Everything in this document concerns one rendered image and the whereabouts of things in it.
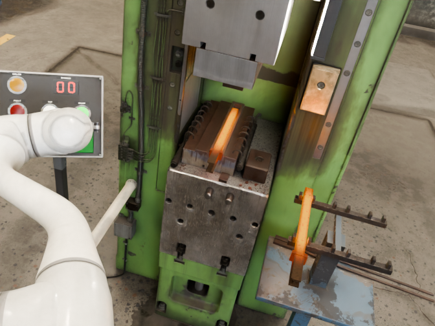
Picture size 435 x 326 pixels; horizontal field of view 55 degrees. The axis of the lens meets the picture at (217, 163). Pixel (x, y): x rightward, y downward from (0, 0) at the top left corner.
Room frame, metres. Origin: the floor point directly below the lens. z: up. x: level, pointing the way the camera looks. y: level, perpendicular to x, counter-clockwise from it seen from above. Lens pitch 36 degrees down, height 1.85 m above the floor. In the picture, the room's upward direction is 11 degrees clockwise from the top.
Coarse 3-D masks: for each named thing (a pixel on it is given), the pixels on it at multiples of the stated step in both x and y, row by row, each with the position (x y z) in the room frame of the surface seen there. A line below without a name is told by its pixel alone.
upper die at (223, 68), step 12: (204, 48) 1.28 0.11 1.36; (204, 60) 1.27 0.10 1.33; (216, 60) 1.26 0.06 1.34; (228, 60) 1.26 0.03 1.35; (240, 60) 1.25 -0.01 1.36; (252, 60) 1.26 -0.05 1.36; (204, 72) 1.27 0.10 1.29; (216, 72) 1.26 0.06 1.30; (228, 72) 1.26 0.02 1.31; (240, 72) 1.25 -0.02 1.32; (252, 72) 1.25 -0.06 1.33; (240, 84) 1.25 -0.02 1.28; (252, 84) 1.25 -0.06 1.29
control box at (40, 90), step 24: (0, 72) 1.18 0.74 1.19; (24, 72) 1.21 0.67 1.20; (48, 72) 1.24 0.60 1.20; (0, 96) 1.15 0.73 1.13; (24, 96) 1.17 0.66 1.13; (48, 96) 1.20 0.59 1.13; (72, 96) 1.22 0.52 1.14; (96, 96) 1.25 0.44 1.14; (96, 120) 1.21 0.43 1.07; (96, 144) 1.17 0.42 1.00
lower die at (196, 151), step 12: (216, 108) 1.62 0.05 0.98; (228, 108) 1.62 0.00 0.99; (252, 108) 1.66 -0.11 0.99; (204, 120) 1.50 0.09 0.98; (216, 120) 1.50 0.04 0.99; (240, 120) 1.53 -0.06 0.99; (192, 132) 1.39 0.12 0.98; (204, 132) 1.41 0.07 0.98; (216, 132) 1.41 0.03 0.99; (192, 144) 1.31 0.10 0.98; (204, 144) 1.31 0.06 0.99; (228, 144) 1.33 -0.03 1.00; (192, 156) 1.27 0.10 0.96; (204, 156) 1.26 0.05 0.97; (228, 156) 1.26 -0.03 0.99; (216, 168) 1.26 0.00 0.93; (228, 168) 1.25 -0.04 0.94
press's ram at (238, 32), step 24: (192, 0) 1.28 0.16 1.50; (216, 0) 1.27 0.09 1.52; (240, 0) 1.26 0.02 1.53; (264, 0) 1.25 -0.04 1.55; (288, 0) 1.24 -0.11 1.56; (192, 24) 1.28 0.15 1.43; (216, 24) 1.27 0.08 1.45; (240, 24) 1.26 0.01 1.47; (264, 24) 1.25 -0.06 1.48; (216, 48) 1.27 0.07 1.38; (240, 48) 1.26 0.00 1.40; (264, 48) 1.25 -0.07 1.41
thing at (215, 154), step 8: (232, 112) 1.56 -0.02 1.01; (232, 120) 1.49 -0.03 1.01; (224, 128) 1.42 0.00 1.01; (224, 136) 1.36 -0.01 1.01; (216, 144) 1.30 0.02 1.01; (224, 144) 1.33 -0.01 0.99; (216, 152) 1.23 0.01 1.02; (208, 160) 1.17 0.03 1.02; (216, 160) 1.23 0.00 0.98; (208, 168) 1.16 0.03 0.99
